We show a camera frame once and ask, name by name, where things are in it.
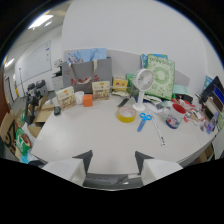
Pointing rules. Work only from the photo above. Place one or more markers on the small purple bottle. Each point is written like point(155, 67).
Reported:
point(210, 125)

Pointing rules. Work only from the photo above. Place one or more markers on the yellow tape roll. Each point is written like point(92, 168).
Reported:
point(126, 114)

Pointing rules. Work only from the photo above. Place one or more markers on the black remote control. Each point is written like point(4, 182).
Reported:
point(123, 102)

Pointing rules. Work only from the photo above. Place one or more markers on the blue scissors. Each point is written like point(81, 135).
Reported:
point(144, 120)

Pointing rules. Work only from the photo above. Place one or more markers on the cardboard box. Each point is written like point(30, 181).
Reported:
point(42, 115)

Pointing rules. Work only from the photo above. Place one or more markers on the green patterned gift box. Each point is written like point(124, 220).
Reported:
point(161, 76)

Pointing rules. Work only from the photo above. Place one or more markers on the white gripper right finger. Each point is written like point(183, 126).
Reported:
point(156, 168)

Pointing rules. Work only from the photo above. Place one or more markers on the blue poster board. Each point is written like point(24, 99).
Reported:
point(87, 55)

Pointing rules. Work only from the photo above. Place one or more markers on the yellow box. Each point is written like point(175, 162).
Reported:
point(120, 84)

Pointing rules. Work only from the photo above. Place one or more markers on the grey tote bag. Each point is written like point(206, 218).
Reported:
point(86, 75)

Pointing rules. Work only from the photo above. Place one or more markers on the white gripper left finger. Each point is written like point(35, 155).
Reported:
point(68, 168)

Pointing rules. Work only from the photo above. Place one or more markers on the white plastic cup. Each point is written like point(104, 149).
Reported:
point(79, 97)

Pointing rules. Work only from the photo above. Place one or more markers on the black office chair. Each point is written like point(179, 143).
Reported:
point(37, 91)

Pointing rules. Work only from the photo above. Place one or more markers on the whiteboard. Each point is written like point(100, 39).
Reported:
point(35, 61)

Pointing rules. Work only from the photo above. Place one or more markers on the orange cube box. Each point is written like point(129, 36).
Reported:
point(88, 100)

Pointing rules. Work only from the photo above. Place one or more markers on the ceiling light panel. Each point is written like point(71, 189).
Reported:
point(40, 21)

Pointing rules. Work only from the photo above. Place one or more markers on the printed snack box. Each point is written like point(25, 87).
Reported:
point(66, 97)
point(101, 90)

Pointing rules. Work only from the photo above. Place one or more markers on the green snack bag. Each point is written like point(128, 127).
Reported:
point(22, 141)

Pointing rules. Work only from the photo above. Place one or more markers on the small black device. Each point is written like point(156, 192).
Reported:
point(57, 110)

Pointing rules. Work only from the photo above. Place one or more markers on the white desk fan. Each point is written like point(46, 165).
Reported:
point(141, 87)

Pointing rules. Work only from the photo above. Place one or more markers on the white ruler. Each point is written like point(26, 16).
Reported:
point(158, 130)

